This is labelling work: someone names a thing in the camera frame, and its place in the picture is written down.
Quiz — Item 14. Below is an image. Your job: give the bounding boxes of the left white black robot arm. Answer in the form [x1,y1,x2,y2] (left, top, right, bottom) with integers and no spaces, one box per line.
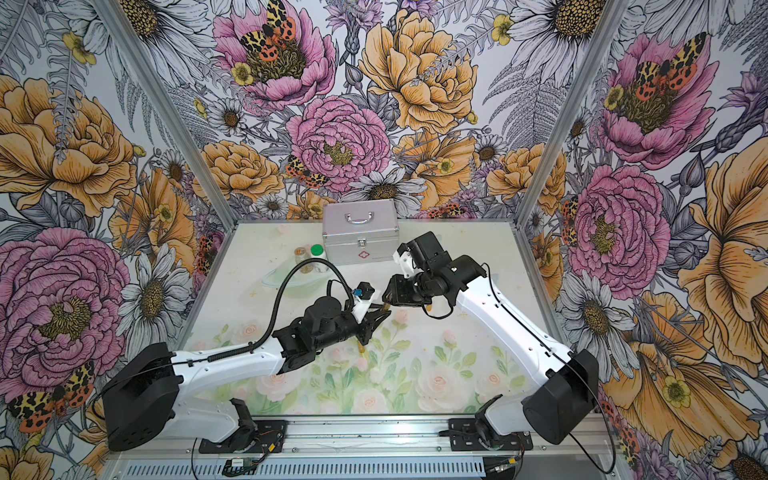
[102,296,391,452]

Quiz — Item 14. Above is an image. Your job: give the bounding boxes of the left aluminium corner post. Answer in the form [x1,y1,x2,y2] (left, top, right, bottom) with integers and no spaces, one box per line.
[94,1,238,233]

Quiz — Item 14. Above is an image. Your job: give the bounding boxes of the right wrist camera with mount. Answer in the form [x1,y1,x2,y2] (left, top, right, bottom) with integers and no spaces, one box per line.
[392,243,417,279]

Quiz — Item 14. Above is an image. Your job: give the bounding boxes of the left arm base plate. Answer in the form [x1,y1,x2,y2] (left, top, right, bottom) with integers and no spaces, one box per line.
[198,398,288,454]

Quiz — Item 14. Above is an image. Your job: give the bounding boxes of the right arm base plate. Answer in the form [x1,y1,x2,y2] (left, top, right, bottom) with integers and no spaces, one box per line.
[438,394,533,453]

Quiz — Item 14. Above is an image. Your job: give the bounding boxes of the small green circuit board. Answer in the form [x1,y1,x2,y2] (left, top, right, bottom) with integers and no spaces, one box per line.
[221,457,259,478]

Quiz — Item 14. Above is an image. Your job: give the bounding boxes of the right aluminium corner post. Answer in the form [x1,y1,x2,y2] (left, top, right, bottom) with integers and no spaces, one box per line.
[515,0,630,231]

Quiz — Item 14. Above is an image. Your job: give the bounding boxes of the aluminium corner post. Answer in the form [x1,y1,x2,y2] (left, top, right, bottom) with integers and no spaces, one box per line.
[94,1,238,233]
[515,0,630,231]

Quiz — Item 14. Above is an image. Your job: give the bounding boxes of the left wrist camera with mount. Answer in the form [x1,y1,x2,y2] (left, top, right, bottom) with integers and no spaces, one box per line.
[351,281,376,324]

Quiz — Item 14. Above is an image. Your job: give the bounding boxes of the aluminium front rail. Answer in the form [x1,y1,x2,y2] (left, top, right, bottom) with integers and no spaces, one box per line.
[108,414,619,469]

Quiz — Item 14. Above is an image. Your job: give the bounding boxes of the clear jar brown contents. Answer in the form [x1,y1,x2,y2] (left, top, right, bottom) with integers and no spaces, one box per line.
[294,247,313,273]

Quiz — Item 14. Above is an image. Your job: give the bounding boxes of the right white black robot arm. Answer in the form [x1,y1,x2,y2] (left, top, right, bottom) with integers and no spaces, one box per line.
[383,232,599,444]

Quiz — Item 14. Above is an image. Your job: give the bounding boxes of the left black corrugated cable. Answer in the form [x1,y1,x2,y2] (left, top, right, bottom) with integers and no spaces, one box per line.
[191,257,355,367]

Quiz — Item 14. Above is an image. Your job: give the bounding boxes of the silver aluminium first aid case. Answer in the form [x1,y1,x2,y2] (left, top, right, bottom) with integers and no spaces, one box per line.
[323,199,400,265]

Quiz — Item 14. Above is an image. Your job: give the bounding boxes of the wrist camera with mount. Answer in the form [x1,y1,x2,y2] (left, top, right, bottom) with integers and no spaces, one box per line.
[392,243,417,279]
[351,281,376,324]

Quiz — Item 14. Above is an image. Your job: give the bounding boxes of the white bottle green cap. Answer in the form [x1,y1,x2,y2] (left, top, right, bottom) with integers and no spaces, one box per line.
[310,244,327,259]

